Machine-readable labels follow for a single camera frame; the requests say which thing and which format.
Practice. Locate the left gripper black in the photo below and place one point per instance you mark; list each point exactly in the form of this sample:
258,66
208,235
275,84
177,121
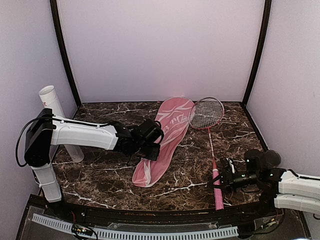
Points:
153,156

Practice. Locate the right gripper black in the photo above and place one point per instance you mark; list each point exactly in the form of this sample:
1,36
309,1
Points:
228,183

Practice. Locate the pink racket bag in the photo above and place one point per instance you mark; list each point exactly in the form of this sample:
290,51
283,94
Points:
173,115

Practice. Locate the red badminton racket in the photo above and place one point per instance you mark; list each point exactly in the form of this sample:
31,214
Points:
206,113

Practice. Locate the white shuttlecock tube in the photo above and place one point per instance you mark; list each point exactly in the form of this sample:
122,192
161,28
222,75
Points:
50,100

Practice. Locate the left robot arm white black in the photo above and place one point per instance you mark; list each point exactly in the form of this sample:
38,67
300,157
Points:
48,129

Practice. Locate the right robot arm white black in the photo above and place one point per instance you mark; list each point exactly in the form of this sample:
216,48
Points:
280,188

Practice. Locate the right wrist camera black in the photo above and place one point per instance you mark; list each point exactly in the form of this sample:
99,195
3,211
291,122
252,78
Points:
228,165

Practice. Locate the black front rail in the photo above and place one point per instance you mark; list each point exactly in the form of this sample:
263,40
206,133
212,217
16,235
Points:
89,215

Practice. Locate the grey slotted cable duct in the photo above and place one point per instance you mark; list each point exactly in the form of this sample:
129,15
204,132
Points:
131,233

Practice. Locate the black left corner post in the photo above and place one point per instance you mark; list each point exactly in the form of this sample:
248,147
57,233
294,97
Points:
63,52

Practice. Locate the black corner post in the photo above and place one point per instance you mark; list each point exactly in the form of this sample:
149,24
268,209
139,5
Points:
258,52
63,52

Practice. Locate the black right corner post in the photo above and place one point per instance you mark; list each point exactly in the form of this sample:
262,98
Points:
258,52

